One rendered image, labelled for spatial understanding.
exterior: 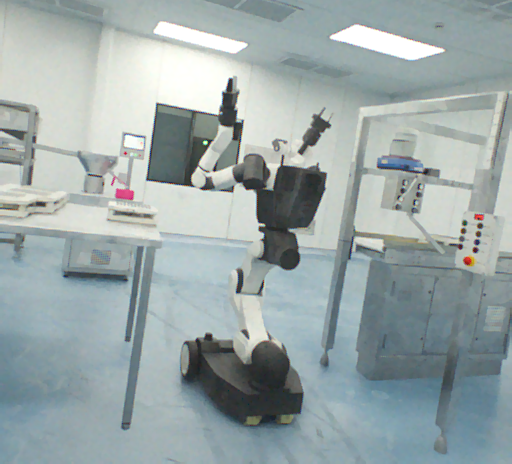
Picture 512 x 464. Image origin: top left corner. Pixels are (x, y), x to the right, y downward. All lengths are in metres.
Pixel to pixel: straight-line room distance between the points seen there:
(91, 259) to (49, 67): 3.52
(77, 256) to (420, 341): 2.94
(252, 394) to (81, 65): 5.89
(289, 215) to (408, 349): 1.46
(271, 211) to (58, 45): 5.58
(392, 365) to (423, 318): 0.36
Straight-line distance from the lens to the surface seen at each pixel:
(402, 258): 3.08
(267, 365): 2.34
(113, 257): 4.66
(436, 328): 3.50
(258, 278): 2.65
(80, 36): 7.54
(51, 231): 2.05
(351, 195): 3.13
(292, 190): 2.27
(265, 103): 7.96
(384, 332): 3.21
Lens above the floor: 1.13
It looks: 4 degrees down
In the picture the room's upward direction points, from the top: 9 degrees clockwise
